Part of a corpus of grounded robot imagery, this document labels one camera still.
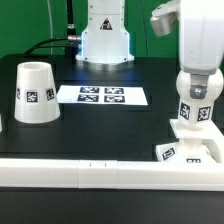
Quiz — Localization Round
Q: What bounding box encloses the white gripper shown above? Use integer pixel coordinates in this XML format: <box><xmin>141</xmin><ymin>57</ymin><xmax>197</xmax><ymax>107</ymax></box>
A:
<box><xmin>179</xmin><ymin>0</ymin><xmax>224</xmax><ymax>100</ymax></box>

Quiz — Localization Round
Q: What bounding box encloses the white lamp bulb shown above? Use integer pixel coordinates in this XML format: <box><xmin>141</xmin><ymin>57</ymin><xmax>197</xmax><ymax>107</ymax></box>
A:
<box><xmin>176</xmin><ymin>70</ymin><xmax>224</xmax><ymax>130</ymax></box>

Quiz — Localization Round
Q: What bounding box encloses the white lamp base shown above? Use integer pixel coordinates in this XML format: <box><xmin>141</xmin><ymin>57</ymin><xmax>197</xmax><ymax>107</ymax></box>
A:
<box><xmin>156</xmin><ymin>119</ymin><xmax>224</xmax><ymax>164</ymax></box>

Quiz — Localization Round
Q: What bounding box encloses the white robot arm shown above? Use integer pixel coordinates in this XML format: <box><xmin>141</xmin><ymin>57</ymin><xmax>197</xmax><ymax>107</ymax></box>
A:
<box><xmin>76</xmin><ymin>0</ymin><xmax>224</xmax><ymax>100</ymax></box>

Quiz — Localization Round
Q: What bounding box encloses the white lamp shade cone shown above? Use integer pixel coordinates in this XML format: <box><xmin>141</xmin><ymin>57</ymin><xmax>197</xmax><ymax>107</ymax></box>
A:
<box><xmin>14</xmin><ymin>62</ymin><xmax>60</xmax><ymax>124</ymax></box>

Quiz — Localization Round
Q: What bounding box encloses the white marker sheet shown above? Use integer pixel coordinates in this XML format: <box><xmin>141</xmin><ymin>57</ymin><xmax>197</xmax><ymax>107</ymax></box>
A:
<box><xmin>57</xmin><ymin>85</ymin><xmax>148</xmax><ymax>106</ymax></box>

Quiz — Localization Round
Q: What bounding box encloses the white object at left edge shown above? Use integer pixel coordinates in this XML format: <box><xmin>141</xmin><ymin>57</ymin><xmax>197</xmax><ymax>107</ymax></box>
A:
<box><xmin>0</xmin><ymin>114</ymin><xmax>2</xmax><ymax>133</ymax></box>

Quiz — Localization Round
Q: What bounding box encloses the white right rail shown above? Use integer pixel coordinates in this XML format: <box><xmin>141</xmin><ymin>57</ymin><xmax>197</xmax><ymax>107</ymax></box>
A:
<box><xmin>206</xmin><ymin>138</ymin><xmax>224</xmax><ymax>163</ymax></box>

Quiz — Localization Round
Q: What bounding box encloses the white rail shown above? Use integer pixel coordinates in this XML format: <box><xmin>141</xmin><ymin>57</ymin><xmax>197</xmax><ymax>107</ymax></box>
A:
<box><xmin>0</xmin><ymin>158</ymin><xmax>224</xmax><ymax>191</ymax></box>
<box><xmin>206</xmin><ymin>138</ymin><xmax>224</xmax><ymax>163</ymax></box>

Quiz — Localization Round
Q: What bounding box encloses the black cable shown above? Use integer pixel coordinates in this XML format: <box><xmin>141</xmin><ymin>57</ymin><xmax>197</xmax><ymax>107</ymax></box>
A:
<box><xmin>23</xmin><ymin>0</ymin><xmax>82</xmax><ymax>56</ymax></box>

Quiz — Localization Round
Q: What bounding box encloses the white cable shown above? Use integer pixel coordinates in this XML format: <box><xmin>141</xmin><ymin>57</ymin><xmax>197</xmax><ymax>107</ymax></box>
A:
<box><xmin>46</xmin><ymin>0</ymin><xmax>54</xmax><ymax>56</ymax></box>

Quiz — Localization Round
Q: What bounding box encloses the white front rail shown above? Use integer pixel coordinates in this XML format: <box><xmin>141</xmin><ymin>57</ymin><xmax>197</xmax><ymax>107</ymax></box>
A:
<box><xmin>0</xmin><ymin>158</ymin><xmax>224</xmax><ymax>191</ymax></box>

